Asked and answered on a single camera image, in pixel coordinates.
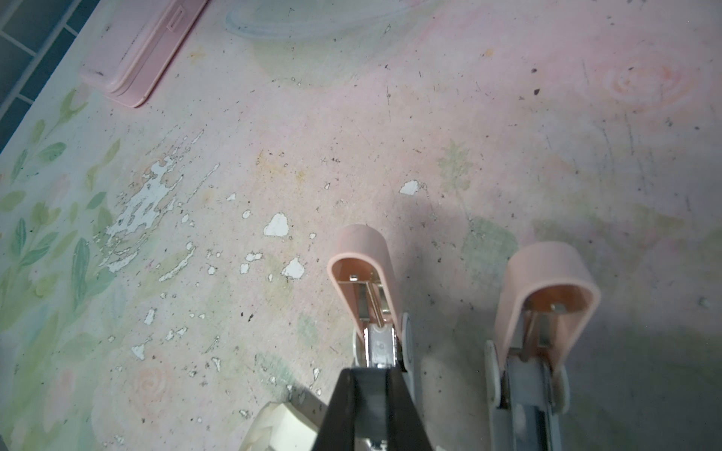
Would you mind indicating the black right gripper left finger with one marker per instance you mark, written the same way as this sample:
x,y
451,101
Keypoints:
x,y
357,416

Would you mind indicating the pink flat case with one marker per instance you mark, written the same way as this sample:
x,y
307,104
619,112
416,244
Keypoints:
x,y
136,46

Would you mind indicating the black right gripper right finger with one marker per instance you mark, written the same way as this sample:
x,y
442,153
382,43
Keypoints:
x,y
405,428

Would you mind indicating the staple box sleeve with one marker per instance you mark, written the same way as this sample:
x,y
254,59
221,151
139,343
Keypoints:
x,y
280,427

